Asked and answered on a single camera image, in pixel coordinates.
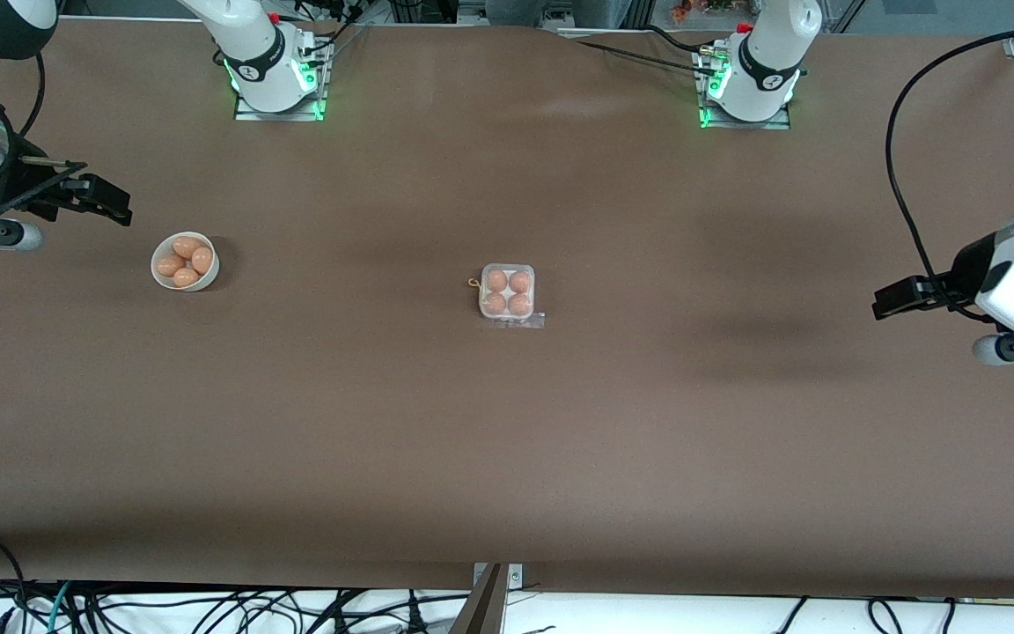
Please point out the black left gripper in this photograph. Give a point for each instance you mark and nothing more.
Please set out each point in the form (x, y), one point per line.
(965, 267)

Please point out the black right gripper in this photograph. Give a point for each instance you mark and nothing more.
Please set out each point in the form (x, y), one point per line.
(29, 191)

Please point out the brown egg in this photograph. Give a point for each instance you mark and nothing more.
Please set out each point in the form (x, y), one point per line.
(170, 264)
(520, 282)
(202, 260)
(186, 277)
(519, 305)
(495, 304)
(495, 280)
(186, 246)

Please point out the clear plastic egg carton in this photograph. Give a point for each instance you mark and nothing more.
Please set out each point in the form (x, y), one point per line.
(507, 292)

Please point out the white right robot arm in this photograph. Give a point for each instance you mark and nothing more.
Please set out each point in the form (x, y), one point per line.
(247, 53)

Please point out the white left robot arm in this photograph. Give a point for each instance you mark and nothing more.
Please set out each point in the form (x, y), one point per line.
(767, 62)

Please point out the white round bowl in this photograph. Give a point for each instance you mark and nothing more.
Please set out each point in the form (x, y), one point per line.
(194, 286)

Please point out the orange items on shelf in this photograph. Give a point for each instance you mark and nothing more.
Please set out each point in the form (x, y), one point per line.
(701, 9)

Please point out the large table cover sheet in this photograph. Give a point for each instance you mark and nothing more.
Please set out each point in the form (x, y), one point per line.
(507, 440)

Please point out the dark metal pole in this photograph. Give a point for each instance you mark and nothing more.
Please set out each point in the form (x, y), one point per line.
(481, 612)

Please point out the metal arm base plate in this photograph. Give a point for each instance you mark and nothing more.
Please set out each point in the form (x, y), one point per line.
(282, 110)
(745, 124)

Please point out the grey metal bracket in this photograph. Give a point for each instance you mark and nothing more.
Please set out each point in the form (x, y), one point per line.
(516, 577)

